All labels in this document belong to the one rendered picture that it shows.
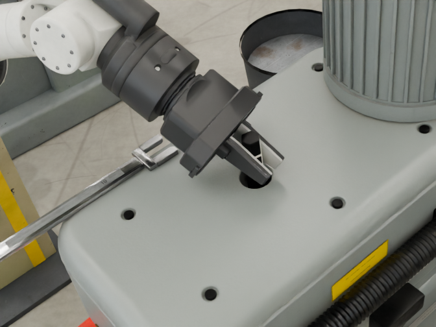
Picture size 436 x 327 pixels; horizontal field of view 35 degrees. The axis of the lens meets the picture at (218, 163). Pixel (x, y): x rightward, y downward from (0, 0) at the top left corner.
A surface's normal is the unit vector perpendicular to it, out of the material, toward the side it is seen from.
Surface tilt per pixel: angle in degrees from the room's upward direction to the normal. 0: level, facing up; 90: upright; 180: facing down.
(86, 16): 32
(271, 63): 0
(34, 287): 0
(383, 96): 90
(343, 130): 0
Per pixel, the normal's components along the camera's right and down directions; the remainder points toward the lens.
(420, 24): -0.05, 0.72
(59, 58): -0.48, 0.55
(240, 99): 0.31, -0.43
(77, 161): -0.13, -0.69
